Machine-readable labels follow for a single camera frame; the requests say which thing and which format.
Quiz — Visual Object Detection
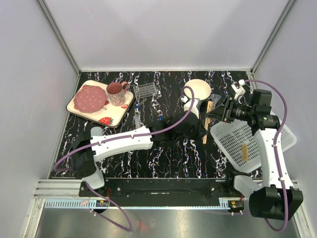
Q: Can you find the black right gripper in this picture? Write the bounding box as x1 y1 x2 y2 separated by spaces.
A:
205 96 255 123

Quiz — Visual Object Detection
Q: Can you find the clear plastic funnel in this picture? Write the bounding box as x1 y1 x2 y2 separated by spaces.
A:
211 94 221 108

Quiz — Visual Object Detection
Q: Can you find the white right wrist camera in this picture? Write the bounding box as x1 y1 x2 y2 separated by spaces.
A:
231 79 246 101

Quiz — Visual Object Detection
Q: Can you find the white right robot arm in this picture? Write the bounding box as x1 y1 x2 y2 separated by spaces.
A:
206 89 304 221

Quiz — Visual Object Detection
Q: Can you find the pink dotted plate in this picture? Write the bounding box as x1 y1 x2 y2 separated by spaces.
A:
73 86 107 113

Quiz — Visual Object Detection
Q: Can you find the blue cap tube near rack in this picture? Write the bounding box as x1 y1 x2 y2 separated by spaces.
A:
135 98 147 108

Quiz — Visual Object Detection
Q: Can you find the white wash bottle red cap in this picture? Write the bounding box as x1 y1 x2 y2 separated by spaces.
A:
90 126 103 137

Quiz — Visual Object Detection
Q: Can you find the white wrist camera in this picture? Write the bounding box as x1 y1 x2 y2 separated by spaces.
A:
231 79 246 101
181 96 202 118

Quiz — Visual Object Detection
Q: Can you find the wooden test tube clamp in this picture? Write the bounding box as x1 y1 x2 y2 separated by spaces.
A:
203 101 213 144

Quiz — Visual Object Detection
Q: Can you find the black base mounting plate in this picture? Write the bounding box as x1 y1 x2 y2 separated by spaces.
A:
78 177 246 206

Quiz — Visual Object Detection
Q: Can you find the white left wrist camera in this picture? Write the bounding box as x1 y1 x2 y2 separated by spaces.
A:
181 96 202 118

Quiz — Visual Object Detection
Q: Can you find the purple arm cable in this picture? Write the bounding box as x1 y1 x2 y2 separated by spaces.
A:
53 86 199 233
244 79 294 230

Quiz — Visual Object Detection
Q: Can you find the clear test tube rack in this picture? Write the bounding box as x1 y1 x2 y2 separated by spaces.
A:
133 82 157 99

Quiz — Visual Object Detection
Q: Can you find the cream green bowl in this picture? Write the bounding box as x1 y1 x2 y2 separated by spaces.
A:
185 79 211 102

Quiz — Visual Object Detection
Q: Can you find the pink floral mug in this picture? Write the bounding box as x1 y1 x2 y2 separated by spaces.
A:
106 81 130 106

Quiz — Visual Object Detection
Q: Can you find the white plastic basket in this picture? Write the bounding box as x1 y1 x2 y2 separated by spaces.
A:
210 119 297 174

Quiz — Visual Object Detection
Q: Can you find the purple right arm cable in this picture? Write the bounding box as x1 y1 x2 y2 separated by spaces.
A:
244 79 294 230

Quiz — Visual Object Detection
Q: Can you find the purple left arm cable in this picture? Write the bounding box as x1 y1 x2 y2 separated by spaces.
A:
53 86 199 233

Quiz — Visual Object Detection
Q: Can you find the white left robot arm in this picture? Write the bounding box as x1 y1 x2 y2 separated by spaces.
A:
71 113 204 196

